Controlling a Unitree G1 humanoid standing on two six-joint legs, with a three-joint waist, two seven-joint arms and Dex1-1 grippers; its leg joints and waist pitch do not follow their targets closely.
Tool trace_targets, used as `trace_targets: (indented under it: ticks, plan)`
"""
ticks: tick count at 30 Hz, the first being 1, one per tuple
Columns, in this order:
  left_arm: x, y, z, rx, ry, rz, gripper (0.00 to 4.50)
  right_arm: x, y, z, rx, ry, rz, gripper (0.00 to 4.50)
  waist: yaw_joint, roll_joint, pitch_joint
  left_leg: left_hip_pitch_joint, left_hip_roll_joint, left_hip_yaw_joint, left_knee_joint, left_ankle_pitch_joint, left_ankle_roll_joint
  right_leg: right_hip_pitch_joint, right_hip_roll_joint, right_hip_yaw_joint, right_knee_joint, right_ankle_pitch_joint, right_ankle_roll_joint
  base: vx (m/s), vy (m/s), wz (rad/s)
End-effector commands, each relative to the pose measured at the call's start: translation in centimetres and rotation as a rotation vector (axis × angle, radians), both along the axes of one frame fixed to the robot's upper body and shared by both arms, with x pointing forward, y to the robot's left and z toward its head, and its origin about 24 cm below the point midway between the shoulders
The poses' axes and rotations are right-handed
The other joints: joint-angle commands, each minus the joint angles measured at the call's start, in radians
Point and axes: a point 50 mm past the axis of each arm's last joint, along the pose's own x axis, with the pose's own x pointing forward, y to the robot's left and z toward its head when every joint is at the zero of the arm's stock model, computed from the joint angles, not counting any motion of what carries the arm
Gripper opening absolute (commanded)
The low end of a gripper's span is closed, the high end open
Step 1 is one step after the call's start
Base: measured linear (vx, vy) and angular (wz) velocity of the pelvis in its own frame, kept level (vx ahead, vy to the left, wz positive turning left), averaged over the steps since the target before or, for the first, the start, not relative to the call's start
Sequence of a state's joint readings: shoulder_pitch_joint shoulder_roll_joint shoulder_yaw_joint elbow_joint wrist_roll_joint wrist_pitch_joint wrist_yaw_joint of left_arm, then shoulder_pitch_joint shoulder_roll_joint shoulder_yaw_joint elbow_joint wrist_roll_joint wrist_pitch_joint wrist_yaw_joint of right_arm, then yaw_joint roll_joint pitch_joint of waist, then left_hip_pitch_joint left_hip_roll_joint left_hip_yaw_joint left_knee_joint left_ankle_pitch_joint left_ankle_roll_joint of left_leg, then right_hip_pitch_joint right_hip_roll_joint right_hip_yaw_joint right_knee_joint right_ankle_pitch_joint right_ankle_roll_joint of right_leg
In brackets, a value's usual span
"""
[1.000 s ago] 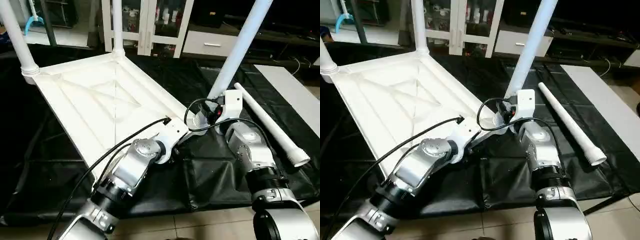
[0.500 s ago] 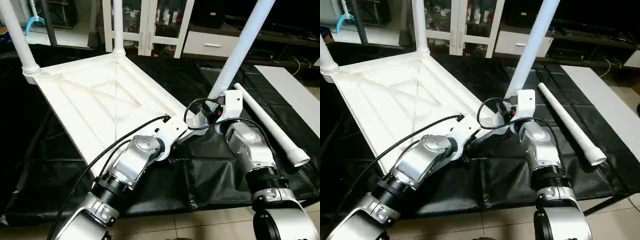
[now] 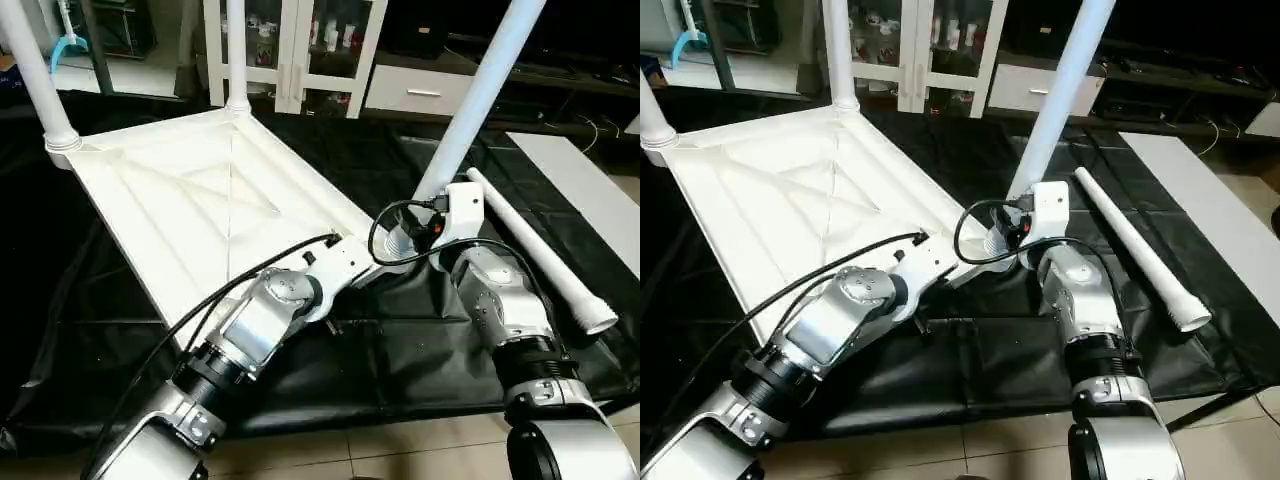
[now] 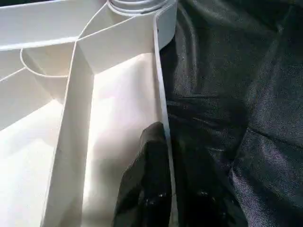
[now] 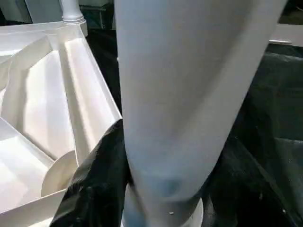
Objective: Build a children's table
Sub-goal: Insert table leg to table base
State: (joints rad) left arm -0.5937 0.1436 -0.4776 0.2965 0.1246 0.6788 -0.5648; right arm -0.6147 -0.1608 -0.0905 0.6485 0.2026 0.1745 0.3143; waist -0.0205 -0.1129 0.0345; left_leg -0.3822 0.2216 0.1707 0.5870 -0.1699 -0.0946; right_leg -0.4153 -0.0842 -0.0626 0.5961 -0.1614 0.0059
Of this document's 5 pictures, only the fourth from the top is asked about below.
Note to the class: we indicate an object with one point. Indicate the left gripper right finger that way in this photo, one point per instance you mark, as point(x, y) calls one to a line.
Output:
point(199, 189)

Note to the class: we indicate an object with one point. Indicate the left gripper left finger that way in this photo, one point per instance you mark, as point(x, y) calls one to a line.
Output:
point(144, 184)

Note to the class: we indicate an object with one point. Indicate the white plastic table top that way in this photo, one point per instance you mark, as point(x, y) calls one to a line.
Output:
point(94, 94)

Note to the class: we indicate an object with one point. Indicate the white plastic table leg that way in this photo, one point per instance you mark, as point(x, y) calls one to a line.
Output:
point(137, 5)

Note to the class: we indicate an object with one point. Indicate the black work mat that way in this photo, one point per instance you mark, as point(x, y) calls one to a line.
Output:
point(236, 94)

